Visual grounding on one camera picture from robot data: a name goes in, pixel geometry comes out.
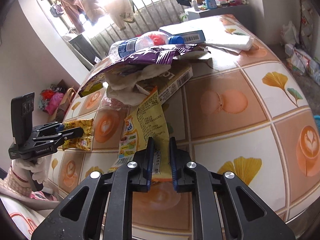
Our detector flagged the blue medicine box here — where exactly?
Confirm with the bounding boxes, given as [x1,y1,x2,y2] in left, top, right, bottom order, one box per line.
[159,23,206,44]

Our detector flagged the hanging pink clothes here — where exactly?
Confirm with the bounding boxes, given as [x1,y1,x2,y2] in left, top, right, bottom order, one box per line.
[60,0,85,34]

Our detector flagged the yellow peanut snack bag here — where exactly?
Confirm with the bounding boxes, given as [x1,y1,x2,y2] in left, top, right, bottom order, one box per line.
[62,119,94,151]

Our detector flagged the pink red bags pile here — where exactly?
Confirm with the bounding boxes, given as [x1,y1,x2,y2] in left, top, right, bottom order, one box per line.
[37,84,66,115]

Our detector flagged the metal balcony railing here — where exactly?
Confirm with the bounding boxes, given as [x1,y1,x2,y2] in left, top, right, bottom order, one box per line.
[83,0,184,56]

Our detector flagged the gray storage cabinet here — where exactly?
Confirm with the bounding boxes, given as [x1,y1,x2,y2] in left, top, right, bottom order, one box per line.
[184,5,253,25]

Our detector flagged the left white gloved hand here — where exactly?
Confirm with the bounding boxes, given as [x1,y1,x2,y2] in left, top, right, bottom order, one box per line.
[11,157,48,184]

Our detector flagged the yellow cardboard box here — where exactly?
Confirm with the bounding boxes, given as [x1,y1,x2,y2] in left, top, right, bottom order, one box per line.
[137,61,193,104]

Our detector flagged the purple snack bag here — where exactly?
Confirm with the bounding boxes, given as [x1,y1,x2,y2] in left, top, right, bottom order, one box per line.
[78,44,209,98]

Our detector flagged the clear plastic pepsi bottle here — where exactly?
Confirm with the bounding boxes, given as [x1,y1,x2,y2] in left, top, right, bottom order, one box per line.
[108,31,185,60]

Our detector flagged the yellow snack wrapper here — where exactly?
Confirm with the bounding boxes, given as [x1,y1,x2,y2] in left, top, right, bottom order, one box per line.
[108,88,172,181]

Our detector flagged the floor trash bag pile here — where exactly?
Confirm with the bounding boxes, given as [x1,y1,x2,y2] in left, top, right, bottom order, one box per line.
[280,21,319,85]

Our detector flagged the white tissue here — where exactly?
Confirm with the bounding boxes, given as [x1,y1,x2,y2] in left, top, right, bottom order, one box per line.
[104,64,171,106]
[198,29,254,54]

